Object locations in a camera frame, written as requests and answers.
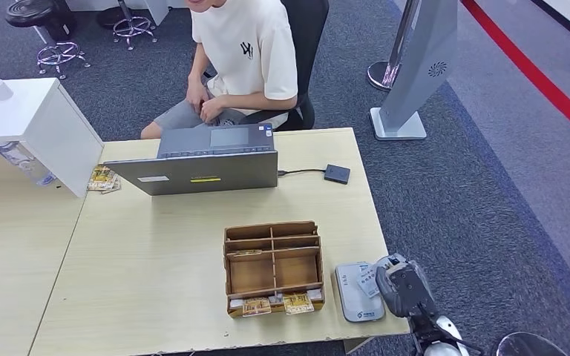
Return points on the person's left hand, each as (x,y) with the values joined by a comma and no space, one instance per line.
(212,110)

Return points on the person's right hand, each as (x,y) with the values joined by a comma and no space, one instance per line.
(197,96)

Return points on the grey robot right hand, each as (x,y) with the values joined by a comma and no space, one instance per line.
(386,297)

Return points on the white ID card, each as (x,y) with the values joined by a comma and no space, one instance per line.
(367,286)

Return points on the person's right forearm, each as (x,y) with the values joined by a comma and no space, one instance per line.
(200,64)

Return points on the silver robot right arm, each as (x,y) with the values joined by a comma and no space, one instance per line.
(445,344)

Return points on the person's left forearm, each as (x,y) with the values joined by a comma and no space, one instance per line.
(260,102)

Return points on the white grey card reader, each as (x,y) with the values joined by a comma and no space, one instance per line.
(351,295)

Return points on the person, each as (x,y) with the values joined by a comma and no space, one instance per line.
(250,54)

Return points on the gold room key card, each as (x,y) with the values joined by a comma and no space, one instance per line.
(256,307)
(245,253)
(298,303)

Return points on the grey laptop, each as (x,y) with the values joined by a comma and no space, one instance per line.
(191,174)

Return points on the white furniture panel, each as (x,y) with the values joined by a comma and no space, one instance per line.
(159,10)

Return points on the chrome base stool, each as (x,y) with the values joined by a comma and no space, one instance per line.
(125,10)

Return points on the black office chair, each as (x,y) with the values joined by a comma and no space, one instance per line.
(309,29)

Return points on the stack of gold cards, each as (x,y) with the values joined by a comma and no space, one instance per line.
(102,179)

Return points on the small black square box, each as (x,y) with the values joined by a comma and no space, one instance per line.
(337,174)

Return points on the wooden compartment organizer box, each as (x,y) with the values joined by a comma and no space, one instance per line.
(253,275)

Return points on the black bag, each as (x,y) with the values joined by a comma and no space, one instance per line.
(63,24)

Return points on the white cabinet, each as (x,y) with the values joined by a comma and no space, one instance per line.
(44,128)

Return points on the clear plastic water bottle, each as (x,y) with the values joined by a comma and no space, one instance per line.
(24,159)

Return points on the black stool chrome base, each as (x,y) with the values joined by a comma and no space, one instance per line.
(29,12)

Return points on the white charger plug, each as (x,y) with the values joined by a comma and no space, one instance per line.
(0,89)

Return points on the grey kiosk stand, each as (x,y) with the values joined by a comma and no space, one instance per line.
(422,49)

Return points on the chrome stanchion post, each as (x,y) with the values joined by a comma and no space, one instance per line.
(403,29)

